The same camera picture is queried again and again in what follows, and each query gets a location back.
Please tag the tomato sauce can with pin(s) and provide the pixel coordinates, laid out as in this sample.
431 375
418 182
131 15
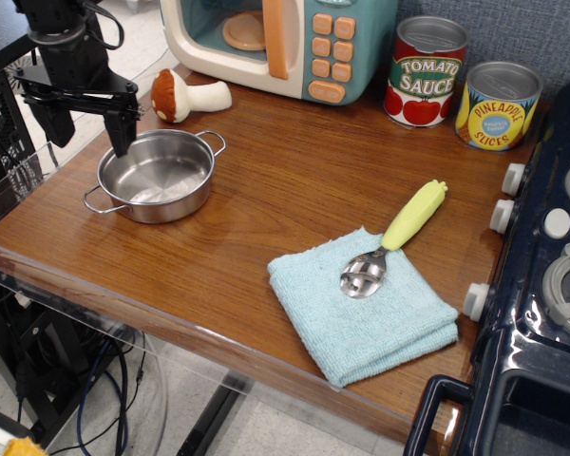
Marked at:
428 57

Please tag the white stove knob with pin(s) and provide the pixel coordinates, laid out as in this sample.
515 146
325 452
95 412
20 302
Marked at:
475 300
513 178
501 215

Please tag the clear acrylic table guard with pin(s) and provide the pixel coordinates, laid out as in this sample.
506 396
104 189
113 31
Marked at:
292 175

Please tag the yellow sponge object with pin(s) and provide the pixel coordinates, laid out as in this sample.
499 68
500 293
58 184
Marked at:
22 447

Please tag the plush mushroom toy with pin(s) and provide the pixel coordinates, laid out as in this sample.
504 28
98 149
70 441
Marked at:
173 99

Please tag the black table leg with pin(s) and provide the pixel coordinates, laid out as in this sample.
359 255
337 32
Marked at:
205 430

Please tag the black side desk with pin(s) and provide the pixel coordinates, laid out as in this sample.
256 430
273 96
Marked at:
14 40

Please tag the dark blue toy stove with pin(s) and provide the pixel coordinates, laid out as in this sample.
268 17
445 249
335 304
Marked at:
517 401

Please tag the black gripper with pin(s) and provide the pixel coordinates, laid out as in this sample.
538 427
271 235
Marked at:
75 70

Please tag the silver two-handled pot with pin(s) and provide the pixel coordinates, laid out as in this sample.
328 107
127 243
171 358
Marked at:
166 175

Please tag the pineapple slices can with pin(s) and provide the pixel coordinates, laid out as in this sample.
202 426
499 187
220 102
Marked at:
498 104

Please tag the white stove knob middle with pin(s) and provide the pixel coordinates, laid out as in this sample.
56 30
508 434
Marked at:
501 215

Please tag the white stove knob top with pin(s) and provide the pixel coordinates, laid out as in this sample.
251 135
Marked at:
513 178

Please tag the teal toy microwave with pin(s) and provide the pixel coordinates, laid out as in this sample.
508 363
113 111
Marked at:
320 51

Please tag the spoon with yellow corn handle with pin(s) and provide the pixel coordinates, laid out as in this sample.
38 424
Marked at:
365 274

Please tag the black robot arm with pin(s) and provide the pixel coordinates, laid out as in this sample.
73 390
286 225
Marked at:
59 16

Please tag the white stove knob bottom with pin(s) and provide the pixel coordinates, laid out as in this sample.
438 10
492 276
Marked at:
475 300

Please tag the light blue folded cloth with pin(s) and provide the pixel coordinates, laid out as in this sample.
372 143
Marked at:
355 339

